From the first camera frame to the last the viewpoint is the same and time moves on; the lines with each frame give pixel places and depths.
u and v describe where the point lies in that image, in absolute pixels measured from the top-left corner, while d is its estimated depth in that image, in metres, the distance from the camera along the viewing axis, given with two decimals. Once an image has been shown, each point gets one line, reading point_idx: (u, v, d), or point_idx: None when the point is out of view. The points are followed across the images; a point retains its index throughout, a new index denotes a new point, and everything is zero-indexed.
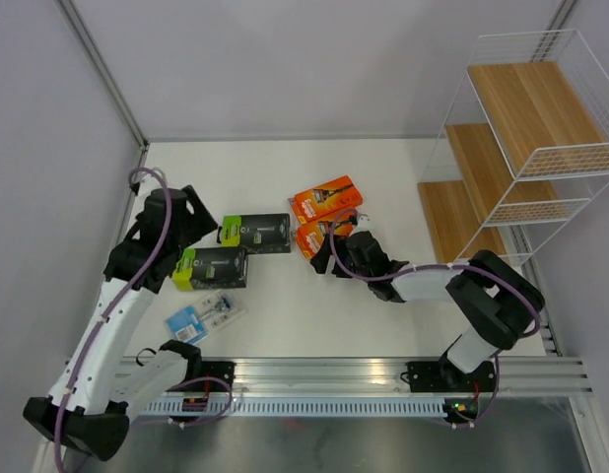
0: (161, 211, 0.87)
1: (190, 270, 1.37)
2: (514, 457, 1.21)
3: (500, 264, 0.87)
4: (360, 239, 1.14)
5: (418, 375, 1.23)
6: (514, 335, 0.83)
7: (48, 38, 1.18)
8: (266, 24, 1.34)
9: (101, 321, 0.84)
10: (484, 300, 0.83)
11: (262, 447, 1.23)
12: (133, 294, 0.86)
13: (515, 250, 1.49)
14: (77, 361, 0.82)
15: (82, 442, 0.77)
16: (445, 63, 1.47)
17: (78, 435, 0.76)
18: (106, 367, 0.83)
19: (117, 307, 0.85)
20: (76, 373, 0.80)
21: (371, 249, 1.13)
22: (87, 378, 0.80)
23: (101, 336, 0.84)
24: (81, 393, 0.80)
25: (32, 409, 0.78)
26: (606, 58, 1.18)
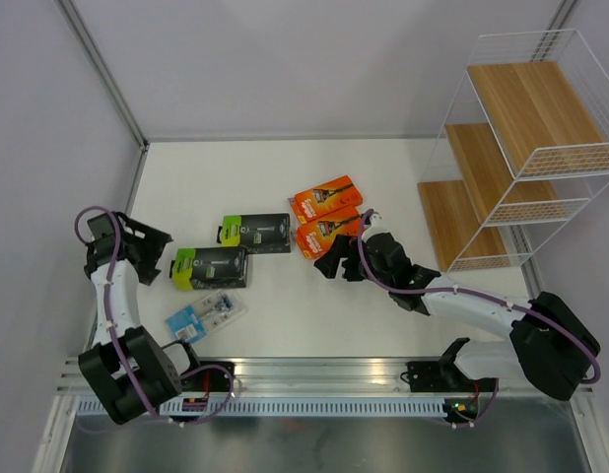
0: (102, 221, 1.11)
1: (190, 270, 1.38)
2: (513, 457, 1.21)
3: (565, 313, 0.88)
4: (382, 245, 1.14)
5: (418, 374, 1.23)
6: (572, 387, 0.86)
7: (49, 38, 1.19)
8: (266, 24, 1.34)
9: (107, 284, 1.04)
10: (550, 353, 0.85)
11: (262, 446, 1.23)
12: (121, 265, 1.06)
13: (515, 250, 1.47)
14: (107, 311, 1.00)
15: (140, 366, 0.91)
16: (445, 63, 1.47)
17: (137, 344, 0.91)
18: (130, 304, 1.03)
19: (116, 273, 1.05)
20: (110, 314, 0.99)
21: (394, 253, 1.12)
22: (122, 313, 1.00)
23: (114, 293, 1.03)
24: (122, 324, 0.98)
25: (87, 360, 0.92)
26: (606, 58, 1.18)
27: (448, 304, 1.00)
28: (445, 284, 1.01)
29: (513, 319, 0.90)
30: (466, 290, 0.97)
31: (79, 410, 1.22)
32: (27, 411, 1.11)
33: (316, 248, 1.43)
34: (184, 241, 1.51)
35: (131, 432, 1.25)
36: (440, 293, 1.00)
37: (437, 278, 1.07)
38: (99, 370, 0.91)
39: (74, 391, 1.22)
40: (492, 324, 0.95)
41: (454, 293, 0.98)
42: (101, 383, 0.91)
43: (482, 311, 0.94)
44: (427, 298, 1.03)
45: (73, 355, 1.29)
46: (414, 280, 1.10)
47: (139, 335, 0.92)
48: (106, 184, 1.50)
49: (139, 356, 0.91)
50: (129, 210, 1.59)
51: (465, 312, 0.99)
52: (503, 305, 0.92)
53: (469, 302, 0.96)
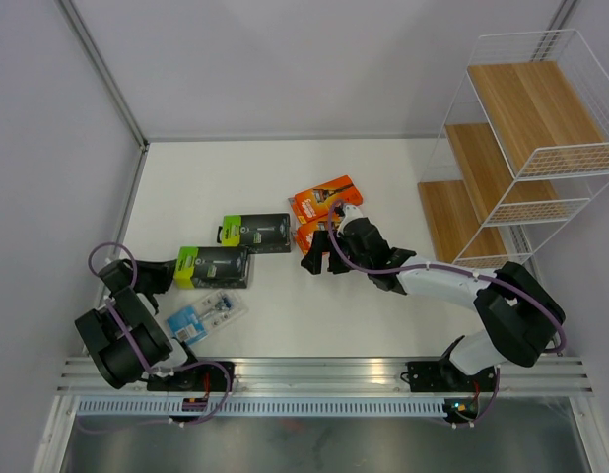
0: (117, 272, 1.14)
1: (192, 268, 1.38)
2: (513, 457, 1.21)
3: (528, 282, 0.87)
4: (359, 228, 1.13)
5: (418, 375, 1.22)
6: (535, 354, 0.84)
7: (48, 37, 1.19)
8: (266, 24, 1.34)
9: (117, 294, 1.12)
10: (512, 319, 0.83)
11: (262, 447, 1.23)
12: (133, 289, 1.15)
13: (515, 250, 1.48)
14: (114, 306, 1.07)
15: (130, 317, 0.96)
16: (445, 63, 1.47)
17: (127, 299, 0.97)
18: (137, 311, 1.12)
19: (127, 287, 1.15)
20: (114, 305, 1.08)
21: (370, 236, 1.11)
22: None
23: None
24: None
25: (82, 321, 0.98)
26: (606, 58, 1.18)
27: (421, 281, 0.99)
28: (419, 261, 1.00)
29: (478, 287, 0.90)
30: (438, 265, 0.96)
31: (80, 410, 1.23)
32: (28, 411, 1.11)
33: None
34: (184, 242, 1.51)
35: (131, 433, 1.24)
36: (414, 269, 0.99)
37: (412, 257, 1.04)
38: (93, 329, 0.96)
39: (74, 391, 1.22)
40: (460, 298, 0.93)
41: (427, 270, 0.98)
42: (95, 343, 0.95)
43: (450, 284, 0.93)
44: (402, 276, 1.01)
45: (73, 355, 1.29)
46: (390, 260, 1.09)
47: (129, 292, 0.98)
48: (106, 183, 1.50)
49: (129, 310, 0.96)
50: (129, 211, 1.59)
51: (438, 290, 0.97)
52: (469, 276, 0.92)
53: (437, 275, 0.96)
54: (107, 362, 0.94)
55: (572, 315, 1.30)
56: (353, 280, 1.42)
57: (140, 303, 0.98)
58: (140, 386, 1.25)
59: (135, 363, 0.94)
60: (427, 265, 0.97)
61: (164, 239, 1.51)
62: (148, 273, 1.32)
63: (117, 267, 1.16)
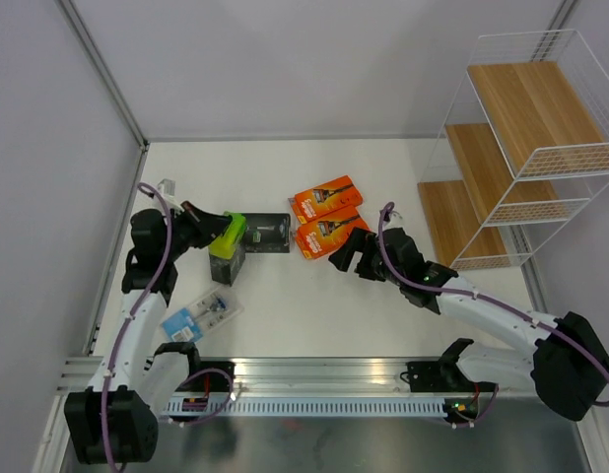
0: (147, 236, 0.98)
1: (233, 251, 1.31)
2: (513, 457, 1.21)
3: (591, 336, 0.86)
4: (392, 237, 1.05)
5: (418, 375, 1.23)
6: (585, 409, 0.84)
7: (48, 37, 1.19)
8: (266, 24, 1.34)
9: (128, 318, 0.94)
10: (571, 373, 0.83)
11: (262, 447, 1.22)
12: (152, 298, 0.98)
13: (515, 250, 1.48)
14: (109, 360, 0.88)
15: (123, 433, 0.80)
16: (445, 63, 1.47)
17: (127, 414, 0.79)
18: (139, 355, 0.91)
19: (142, 307, 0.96)
20: (114, 360, 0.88)
21: (405, 247, 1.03)
22: (125, 363, 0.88)
23: (129, 332, 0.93)
24: (120, 376, 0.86)
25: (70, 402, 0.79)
26: (606, 58, 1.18)
27: (466, 309, 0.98)
28: (464, 287, 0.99)
29: (538, 336, 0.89)
30: (488, 298, 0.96)
31: None
32: (27, 412, 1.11)
33: (316, 248, 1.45)
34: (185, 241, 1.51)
35: None
36: (458, 295, 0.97)
37: (455, 278, 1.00)
38: (78, 422, 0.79)
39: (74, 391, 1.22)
40: (510, 338, 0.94)
41: (473, 299, 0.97)
42: (80, 431, 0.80)
43: (505, 323, 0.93)
44: (442, 300, 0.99)
45: (73, 355, 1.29)
46: (428, 276, 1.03)
47: (128, 402, 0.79)
48: (106, 184, 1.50)
49: (122, 425, 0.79)
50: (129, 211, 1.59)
51: (483, 321, 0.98)
52: (526, 322, 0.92)
53: (487, 309, 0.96)
54: (87, 449, 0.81)
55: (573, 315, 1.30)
56: (353, 279, 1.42)
57: (135, 420, 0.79)
58: None
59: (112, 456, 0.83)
60: (475, 295, 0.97)
61: None
62: (190, 227, 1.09)
63: (151, 230, 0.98)
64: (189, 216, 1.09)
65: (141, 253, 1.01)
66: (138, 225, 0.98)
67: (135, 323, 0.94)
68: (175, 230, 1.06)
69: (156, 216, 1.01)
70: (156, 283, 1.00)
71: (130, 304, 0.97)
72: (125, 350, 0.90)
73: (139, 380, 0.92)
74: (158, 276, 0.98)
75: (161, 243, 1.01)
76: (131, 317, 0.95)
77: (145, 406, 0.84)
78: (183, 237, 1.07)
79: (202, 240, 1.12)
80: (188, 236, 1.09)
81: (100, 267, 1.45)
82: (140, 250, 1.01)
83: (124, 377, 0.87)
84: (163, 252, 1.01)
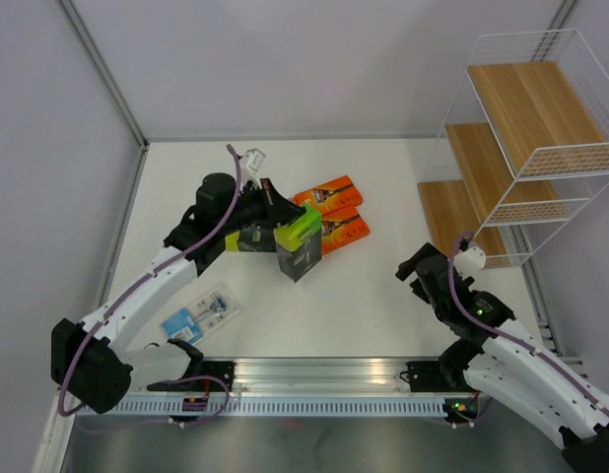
0: (210, 201, 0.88)
1: (300, 243, 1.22)
2: (510, 456, 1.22)
3: None
4: (433, 264, 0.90)
5: (418, 375, 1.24)
6: None
7: (48, 36, 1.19)
8: (266, 23, 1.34)
9: (149, 274, 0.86)
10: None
11: (262, 447, 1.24)
12: (184, 263, 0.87)
13: (515, 250, 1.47)
14: (111, 307, 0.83)
15: (86, 383, 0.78)
16: (445, 62, 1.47)
17: (97, 366, 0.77)
18: (141, 314, 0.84)
19: (167, 269, 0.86)
20: (113, 308, 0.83)
21: (447, 276, 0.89)
22: (121, 316, 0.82)
23: (143, 288, 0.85)
24: (111, 327, 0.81)
25: (61, 327, 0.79)
26: (606, 58, 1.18)
27: (517, 363, 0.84)
28: (520, 336, 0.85)
29: (599, 421, 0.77)
30: (550, 361, 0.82)
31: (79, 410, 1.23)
32: (27, 411, 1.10)
33: None
34: None
35: (132, 432, 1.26)
36: (516, 346, 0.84)
37: (510, 321, 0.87)
38: (57, 346, 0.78)
39: None
40: (562, 409, 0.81)
41: (531, 355, 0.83)
42: (57, 358, 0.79)
43: (562, 392, 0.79)
44: (497, 344, 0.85)
45: None
46: (482, 309, 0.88)
47: (104, 358, 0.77)
48: (106, 184, 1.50)
49: (88, 374, 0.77)
50: (129, 211, 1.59)
51: (533, 382, 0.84)
52: (587, 400, 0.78)
53: (545, 372, 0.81)
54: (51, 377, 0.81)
55: (571, 316, 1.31)
56: (353, 279, 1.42)
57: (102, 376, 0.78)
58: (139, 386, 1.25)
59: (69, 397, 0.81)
60: (535, 352, 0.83)
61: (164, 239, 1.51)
62: (260, 205, 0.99)
63: (215, 198, 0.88)
64: (262, 194, 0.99)
65: (199, 214, 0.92)
66: (208, 185, 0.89)
67: (155, 282, 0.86)
68: (243, 202, 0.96)
69: (229, 184, 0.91)
70: (197, 247, 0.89)
71: (161, 259, 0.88)
72: (129, 304, 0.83)
73: (127, 343, 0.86)
74: (203, 241, 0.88)
75: (221, 212, 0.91)
76: (153, 275, 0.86)
77: (119, 367, 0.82)
78: (248, 213, 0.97)
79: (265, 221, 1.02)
80: (253, 213, 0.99)
81: (99, 267, 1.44)
82: (198, 211, 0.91)
83: (113, 334, 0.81)
84: (219, 222, 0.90)
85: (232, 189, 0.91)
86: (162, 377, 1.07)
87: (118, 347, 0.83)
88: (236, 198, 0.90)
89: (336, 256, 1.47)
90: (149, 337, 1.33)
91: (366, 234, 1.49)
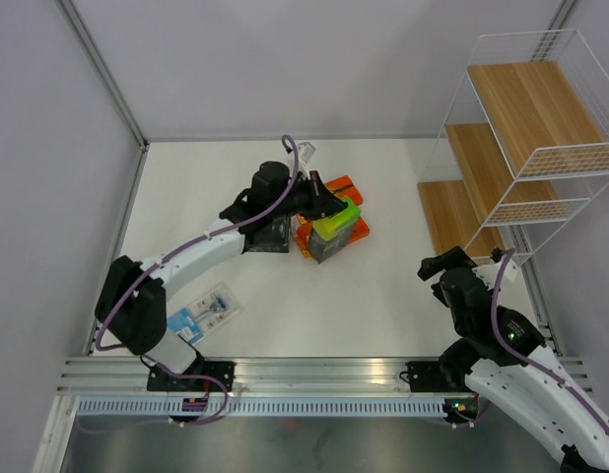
0: (264, 185, 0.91)
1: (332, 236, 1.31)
2: (507, 456, 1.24)
3: None
4: (461, 280, 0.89)
5: (418, 375, 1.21)
6: None
7: (48, 38, 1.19)
8: (266, 24, 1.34)
9: (204, 236, 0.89)
10: None
11: (262, 447, 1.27)
12: (235, 236, 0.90)
13: (515, 250, 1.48)
14: (168, 255, 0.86)
15: (130, 319, 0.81)
16: (445, 62, 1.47)
17: (147, 303, 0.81)
18: (190, 270, 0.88)
19: (221, 236, 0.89)
20: (169, 256, 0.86)
21: (475, 293, 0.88)
22: (175, 265, 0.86)
23: (195, 247, 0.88)
24: (166, 271, 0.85)
25: (120, 261, 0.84)
26: (606, 58, 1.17)
27: (543, 392, 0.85)
28: (550, 365, 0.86)
29: None
30: (576, 395, 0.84)
31: (80, 410, 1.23)
32: (28, 411, 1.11)
33: None
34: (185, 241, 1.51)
35: (132, 432, 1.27)
36: (544, 376, 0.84)
37: (539, 349, 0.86)
38: (113, 277, 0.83)
39: (74, 391, 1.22)
40: (578, 440, 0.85)
41: (560, 386, 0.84)
42: (108, 290, 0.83)
43: (583, 427, 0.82)
44: (525, 371, 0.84)
45: (73, 355, 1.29)
46: (513, 334, 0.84)
47: (155, 297, 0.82)
48: (106, 184, 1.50)
49: (136, 309, 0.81)
50: (129, 211, 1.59)
51: (556, 412, 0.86)
52: (605, 435, 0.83)
53: (572, 406, 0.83)
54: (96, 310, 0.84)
55: (570, 316, 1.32)
56: (353, 279, 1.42)
57: (148, 314, 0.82)
58: (139, 386, 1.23)
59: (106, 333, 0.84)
60: (564, 385, 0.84)
61: (164, 239, 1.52)
62: (306, 196, 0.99)
63: (270, 184, 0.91)
64: (311, 185, 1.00)
65: (252, 195, 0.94)
66: (267, 169, 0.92)
67: (207, 244, 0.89)
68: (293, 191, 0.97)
69: (283, 172, 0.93)
70: (246, 226, 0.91)
71: (215, 227, 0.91)
72: (184, 256, 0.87)
73: (172, 292, 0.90)
74: (252, 221, 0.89)
75: (273, 198, 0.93)
76: (208, 236, 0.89)
77: (162, 311, 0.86)
78: (296, 202, 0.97)
79: (310, 213, 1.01)
80: (301, 203, 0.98)
81: (99, 267, 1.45)
82: (253, 192, 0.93)
83: (167, 278, 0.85)
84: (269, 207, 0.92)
85: (287, 178, 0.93)
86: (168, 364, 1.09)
87: (167, 293, 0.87)
88: (290, 184, 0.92)
89: (336, 256, 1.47)
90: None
91: (366, 234, 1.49)
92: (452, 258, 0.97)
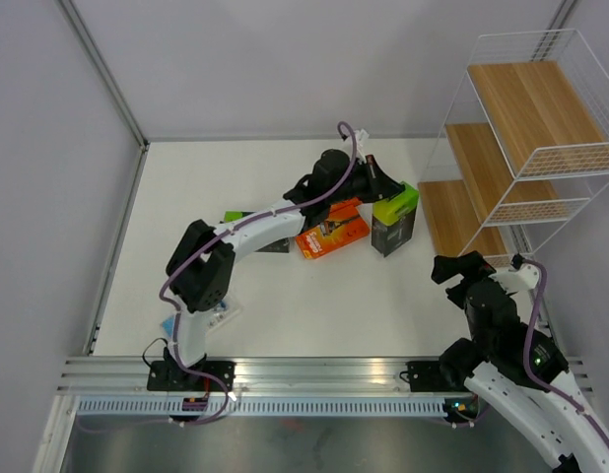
0: (324, 172, 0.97)
1: (395, 219, 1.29)
2: (506, 456, 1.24)
3: None
4: (491, 298, 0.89)
5: (418, 375, 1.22)
6: None
7: (48, 37, 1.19)
8: (266, 23, 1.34)
9: (270, 213, 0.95)
10: None
11: (262, 447, 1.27)
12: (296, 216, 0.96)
13: (515, 250, 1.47)
14: (238, 225, 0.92)
15: (198, 278, 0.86)
16: (445, 62, 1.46)
17: (215, 264, 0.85)
18: (256, 240, 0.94)
19: (284, 215, 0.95)
20: (240, 226, 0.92)
21: (506, 312, 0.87)
22: (244, 235, 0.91)
23: (261, 222, 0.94)
24: (236, 238, 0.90)
25: (199, 224, 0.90)
26: (606, 57, 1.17)
27: (559, 415, 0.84)
28: (573, 392, 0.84)
29: None
30: (593, 423, 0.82)
31: (80, 409, 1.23)
32: (28, 411, 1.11)
33: (316, 248, 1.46)
34: None
35: (131, 432, 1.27)
36: (564, 402, 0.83)
37: (565, 375, 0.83)
38: (189, 236, 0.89)
39: (74, 391, 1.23)
40: (584, 461, 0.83)
41: (576, 412, 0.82)
42: (185, 245, 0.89)
43: (594, 450, 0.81)
44: (547, 396, 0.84)
45: (73, 355, 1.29)
46: (540, 359, 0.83)
47: (224, 258, 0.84)
48: (106, 183, 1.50)
49: (206, 269, 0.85)
50: (129, 211, 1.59)
51: (566, 432, 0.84)
52: None
53: (586, 432, 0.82)
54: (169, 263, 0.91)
55: (570, 316, 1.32)
56: (353, 279, 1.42)
57: (214, 274, 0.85)
58: (140, 386, 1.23)
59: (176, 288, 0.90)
60: (582, 412, 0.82)
61: (164, 239, 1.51)
62: (364, 179, 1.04)
63: (330, 172, 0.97)
64: (368, 169, 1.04)
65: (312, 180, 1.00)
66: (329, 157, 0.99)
67: (273, 220, 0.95)
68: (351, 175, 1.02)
69: (343, 160, 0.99)
70: (307, 207, 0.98)
71: (280, 204, 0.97)
72: (253, 227, 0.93)
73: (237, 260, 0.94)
74: (310, 203, 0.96)
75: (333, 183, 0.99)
76: (273, 214, 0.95)
77: (227, 276, 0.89)
78: (354, 186, 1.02)
79: (369, 196, 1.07)
80: (359, 187, 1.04)
81: (99, 267, 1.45)
82: (313, 176, 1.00)
83: (236, 244, 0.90)
84: (328, 191, 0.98)
85: (346, 166, 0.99)
86: (183, 357, 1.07)
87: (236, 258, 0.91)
88: (348, 169, 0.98)
89: (336, 256, 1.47)
90: (150, 337, 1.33)
91: (366, 234, 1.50)
92: (469, 262, 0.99)
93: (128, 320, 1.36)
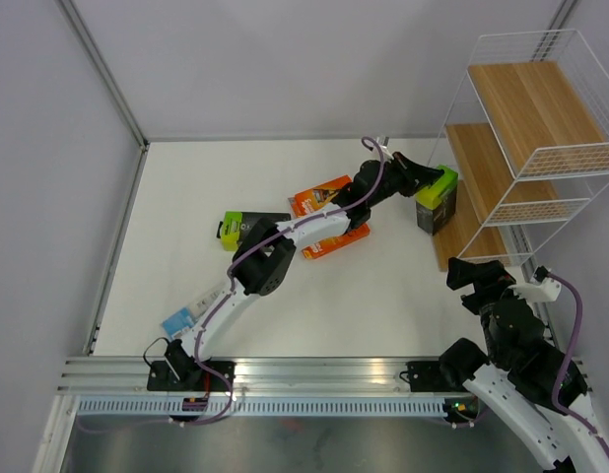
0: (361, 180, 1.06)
1: (439, 200, 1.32)
2: (506, 456, 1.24)
3: None
4: (518, 320, 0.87)
5: (418, 375, 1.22)
6: None
7: (48, 37, 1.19)
8: (266, 24, 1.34)
9: (322, 214, 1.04)
10: None
11: (262, 447, 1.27)
12: (343, 219, 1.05)
13: (515, 250, 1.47)
14: (298, 223, 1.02)
15: (262, 266, 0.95)
16: (446, 62, 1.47)
17: (279, 257, 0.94)
18: (311, 237, 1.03)
19: (334, 217, 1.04)
20: (299, 224, 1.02)
21: (533, 336, 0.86)
22: (303, 233, 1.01)
23: (315, 222, 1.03)
24: (295, 236, 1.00)
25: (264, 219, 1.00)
26: (607, 58, 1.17)
27: (570, 435, 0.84)
28: (587, 416, 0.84)
29: None
30: (605, 446, 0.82)
31: (80, 410, 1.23)
32: (28, 411, 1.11)
33: (316, 248, 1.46)
34: (185, 241, 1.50)
35: (132, 432, 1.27)
36: (578, 425, 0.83)
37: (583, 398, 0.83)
38: (255, 230, 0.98)
39: (74, 391, 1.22)
40: None
41: (590, 435, 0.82)
42: (251, 236, 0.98)
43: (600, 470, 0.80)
44: (564, 418, 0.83)
45: (73, 355, 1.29)
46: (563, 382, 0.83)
47: (286, 251, 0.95)
48: (106, 183, 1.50)
49: (270, 260, 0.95)
50: (129, 211, 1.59)
51: (572, 445, 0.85)
52: None
53: (595, 453, 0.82)
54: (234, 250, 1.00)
55: (569, 316, 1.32)
56: (353, 278, 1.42)
57: (275, 266, 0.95)
58: (140, 386, 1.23)
59: (237, 275, 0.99)
60: (595, 435, 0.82)
61: (164, 239, 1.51)
62: (399, 175, 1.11)
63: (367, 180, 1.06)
64: (399, 167, 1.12)
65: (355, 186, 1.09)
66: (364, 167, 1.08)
67: (324, 222, 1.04)
68: (386, 174, 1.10)
69: (374, 165, 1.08)
70: (351, 210, 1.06)
71: (330, 207, 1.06)
72: (309, 227, 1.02)
73: None
74: (354, 205, 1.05)
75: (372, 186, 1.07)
76: (324, 216, 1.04)
77: (284, 270, 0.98)
78: (391, 182, 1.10)
79: (407, 187, 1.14)
80: (397, 183, 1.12)
81: (99, 267, 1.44)
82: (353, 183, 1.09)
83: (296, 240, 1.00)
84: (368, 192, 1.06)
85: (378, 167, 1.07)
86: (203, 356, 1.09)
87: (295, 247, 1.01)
88: (381, 172, 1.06)
89: (336, 256, 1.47)
90: (150, 337, 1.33)
91: (366, 234, 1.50)
92: (487, 274, 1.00)
93: (127, 320, 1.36)
